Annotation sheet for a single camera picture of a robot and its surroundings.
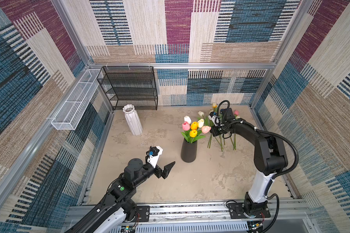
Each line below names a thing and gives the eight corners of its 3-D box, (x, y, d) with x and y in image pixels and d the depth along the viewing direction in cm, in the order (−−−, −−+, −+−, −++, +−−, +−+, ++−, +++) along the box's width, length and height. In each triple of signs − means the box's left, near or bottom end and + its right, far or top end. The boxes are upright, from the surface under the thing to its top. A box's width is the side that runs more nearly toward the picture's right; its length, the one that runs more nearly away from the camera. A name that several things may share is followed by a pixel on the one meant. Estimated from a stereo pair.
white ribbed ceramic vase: (130, 135, 105) (120, 113, 87) (132, 126, 110) (123, 104, 92) (141, 135, 105) (134, 113, 87) (143, 126, 110) (136, 104, 92)
